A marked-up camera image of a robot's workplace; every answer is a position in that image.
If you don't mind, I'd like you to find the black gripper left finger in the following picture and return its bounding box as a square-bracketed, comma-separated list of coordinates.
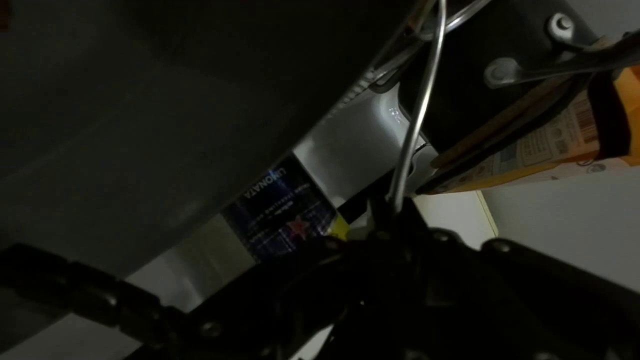
[132, 196, 403, 360]

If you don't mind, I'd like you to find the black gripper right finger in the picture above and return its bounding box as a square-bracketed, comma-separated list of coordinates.
[347, 199, 640, 360]

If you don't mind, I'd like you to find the black pot with silver handle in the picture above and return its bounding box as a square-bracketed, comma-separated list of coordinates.
[398, 0, 640, 159]

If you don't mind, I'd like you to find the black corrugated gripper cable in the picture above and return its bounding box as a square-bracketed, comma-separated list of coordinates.
[0, 242, 197, 337]

